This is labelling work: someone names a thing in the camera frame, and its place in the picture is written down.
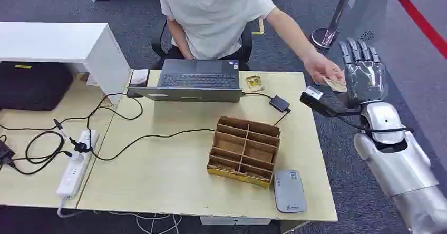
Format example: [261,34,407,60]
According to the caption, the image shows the wooden compartment card box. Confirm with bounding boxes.
[207,116,281,188]

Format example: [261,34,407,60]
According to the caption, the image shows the grey card reader device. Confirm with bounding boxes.
[273,169,307,214]

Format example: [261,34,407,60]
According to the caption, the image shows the white side desk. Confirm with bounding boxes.
[0,22,132,104]

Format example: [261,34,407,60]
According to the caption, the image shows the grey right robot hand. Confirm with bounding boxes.
[338,38,388,109]

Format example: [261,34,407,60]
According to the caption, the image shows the white cable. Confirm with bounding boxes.
[56,197,183,234]

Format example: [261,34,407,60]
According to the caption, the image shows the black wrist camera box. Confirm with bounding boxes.
[299,86,361,118]

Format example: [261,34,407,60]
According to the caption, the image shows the small black adapter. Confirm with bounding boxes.
[269,95,291,113]

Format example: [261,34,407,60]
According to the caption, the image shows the black charger brick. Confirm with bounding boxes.
[0,140,16,168]

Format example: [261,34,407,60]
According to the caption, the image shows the black bag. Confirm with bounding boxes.
[0,61,74,112]

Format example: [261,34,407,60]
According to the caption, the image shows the dark grey laptop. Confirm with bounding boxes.
[127,58,244,103]

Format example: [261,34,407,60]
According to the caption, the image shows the smartphone with pale case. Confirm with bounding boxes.
[129,69,150,88]

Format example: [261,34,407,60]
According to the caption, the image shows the red floor tape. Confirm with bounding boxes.
[390,0,447,60]

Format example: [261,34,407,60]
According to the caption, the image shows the pale card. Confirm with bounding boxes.
[323,77,348,93]

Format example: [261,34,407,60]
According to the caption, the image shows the person's hand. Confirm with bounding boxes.
[303,52,346,86]

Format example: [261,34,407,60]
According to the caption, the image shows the black office chair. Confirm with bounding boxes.
[151,18,253,71]

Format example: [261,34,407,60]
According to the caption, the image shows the black power cable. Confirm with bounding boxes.
[0,92,216,176]

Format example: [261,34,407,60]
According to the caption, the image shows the metal stand with round base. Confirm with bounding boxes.
[310,0,361,50]

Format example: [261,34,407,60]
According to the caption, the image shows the white power strip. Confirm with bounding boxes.
[55,129,100,199]

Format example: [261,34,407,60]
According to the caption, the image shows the person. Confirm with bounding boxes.
[157,0,346,86]

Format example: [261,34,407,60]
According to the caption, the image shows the black power plug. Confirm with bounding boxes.
[68,137,92,154]

